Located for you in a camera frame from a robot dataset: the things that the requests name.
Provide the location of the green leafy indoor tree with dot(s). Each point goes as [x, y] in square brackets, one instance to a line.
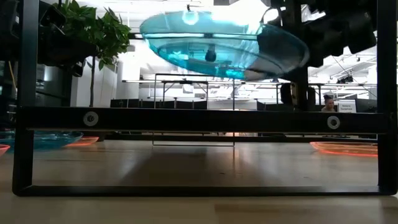
[105, 31]

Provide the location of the black overhead camera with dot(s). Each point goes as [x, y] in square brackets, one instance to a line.
[211, 56]

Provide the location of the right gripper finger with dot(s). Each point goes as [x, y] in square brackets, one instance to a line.
[269, 46]

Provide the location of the pink transparent plastic plate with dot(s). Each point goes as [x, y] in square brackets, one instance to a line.
[3, 149]

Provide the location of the black low partition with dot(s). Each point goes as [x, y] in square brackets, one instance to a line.
[130, 104]

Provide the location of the silver shelf bolt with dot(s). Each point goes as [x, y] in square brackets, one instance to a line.
[333, 122]
[90, 119]

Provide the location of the white printed sign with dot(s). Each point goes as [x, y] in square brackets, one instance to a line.
[346, 107]

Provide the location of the person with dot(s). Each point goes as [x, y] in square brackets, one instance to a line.
[328, 107]

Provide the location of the orange transparent plastic plate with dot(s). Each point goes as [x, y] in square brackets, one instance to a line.
[84, 141]
[345, 148]

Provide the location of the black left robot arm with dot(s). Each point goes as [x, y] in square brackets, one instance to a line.
[51, 17]

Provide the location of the black monitor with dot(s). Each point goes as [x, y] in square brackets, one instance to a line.
[367, 105]

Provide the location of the black metal shelf frame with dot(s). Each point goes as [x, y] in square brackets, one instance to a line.
[199, 119]

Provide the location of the blue transparent plastic plate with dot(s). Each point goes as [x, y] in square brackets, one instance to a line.
[53, 141]
[199, 67]

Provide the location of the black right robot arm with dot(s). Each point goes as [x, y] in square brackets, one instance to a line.
[357, 18]

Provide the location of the grey metal cabinet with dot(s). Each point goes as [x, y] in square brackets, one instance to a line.
[53, 87]

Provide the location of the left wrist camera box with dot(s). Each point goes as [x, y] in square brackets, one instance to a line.
[77, 69]

